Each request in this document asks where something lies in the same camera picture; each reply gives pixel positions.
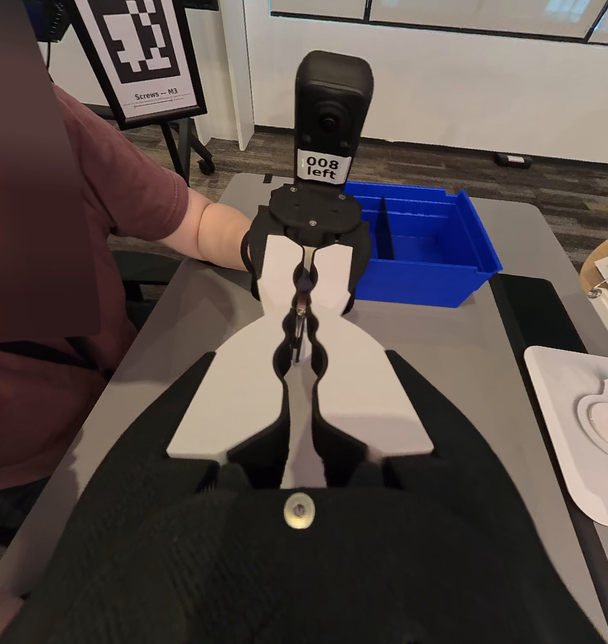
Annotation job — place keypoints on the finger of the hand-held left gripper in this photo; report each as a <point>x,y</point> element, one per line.
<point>278,271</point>
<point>334,276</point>

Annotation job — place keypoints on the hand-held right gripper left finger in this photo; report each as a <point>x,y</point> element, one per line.
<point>233,397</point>

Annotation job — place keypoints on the person's left forearm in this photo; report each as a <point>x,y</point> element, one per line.
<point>213,231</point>

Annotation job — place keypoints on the blue divided plastic bin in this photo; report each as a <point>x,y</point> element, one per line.
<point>424,287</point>

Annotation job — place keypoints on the black bin divider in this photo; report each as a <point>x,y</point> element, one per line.
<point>384,231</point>

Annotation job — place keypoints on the black framed marker sign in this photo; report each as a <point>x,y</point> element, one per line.
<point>148,60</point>

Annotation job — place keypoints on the black easel stand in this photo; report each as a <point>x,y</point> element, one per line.
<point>183,146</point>

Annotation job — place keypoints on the person in maroon shirt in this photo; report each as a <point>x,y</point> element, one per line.
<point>107,176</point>

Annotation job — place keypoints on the black wrist band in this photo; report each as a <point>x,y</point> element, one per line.
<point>247,251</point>

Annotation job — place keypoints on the white document stand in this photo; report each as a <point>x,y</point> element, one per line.
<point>560,402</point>

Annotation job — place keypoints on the large paned window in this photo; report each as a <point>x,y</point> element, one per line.
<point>460,15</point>

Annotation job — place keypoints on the small dark touch panel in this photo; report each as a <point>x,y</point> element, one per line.
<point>57,20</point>

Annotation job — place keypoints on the long metal bolt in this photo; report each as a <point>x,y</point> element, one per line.
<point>300,327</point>

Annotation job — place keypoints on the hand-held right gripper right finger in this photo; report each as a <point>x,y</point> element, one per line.
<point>369,397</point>

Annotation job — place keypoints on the black flat remote device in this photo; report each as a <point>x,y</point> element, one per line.
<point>512,161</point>

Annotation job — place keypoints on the black armrest desk chair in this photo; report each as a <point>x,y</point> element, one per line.
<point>148,271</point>

